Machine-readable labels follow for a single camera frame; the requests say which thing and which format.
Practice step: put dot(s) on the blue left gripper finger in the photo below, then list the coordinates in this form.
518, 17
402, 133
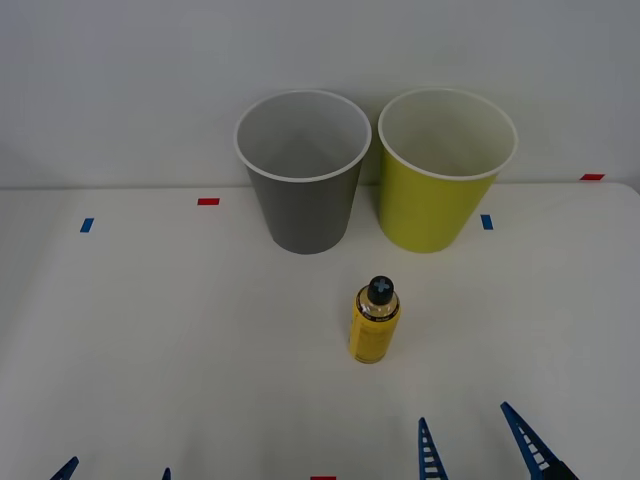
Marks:
166, 475
66, 470

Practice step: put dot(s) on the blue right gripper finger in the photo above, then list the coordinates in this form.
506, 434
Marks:
430, 455
530, 445

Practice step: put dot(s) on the yellow bottle with black cap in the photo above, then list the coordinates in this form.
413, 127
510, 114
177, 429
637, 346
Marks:
372, 330

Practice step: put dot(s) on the yellow-green plastic bin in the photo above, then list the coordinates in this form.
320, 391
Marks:
425, 210

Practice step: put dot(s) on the grey plastic bin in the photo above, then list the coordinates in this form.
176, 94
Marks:
307, 215

